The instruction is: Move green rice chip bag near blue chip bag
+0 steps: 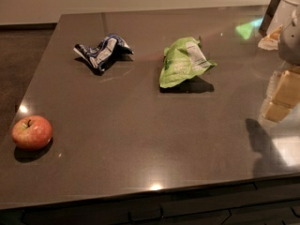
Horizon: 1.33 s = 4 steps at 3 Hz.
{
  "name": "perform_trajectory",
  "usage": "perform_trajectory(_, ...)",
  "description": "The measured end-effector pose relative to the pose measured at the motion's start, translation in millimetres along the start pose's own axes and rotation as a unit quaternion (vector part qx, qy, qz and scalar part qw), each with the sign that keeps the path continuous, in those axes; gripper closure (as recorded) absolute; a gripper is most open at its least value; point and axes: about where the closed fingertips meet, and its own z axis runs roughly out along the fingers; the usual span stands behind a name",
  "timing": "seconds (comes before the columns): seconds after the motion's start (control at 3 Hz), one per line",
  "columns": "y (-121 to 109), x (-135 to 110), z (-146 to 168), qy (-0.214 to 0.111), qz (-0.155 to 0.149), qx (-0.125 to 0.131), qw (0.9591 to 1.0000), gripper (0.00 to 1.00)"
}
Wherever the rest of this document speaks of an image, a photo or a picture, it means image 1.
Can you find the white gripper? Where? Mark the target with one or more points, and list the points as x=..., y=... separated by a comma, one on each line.
x=290, y=42

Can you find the green rice chip bag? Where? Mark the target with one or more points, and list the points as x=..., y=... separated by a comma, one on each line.
x=182, y=61

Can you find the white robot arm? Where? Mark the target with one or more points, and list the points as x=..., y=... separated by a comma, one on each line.
x=277, y=14

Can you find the blue chip bag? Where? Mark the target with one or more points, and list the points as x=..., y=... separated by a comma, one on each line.
x=107, y=47

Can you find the dark cabinet drawer fronts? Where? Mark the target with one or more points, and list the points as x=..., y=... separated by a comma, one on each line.
x=260, y=202

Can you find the red apple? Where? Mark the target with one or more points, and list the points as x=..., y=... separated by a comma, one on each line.
x=32, y=133

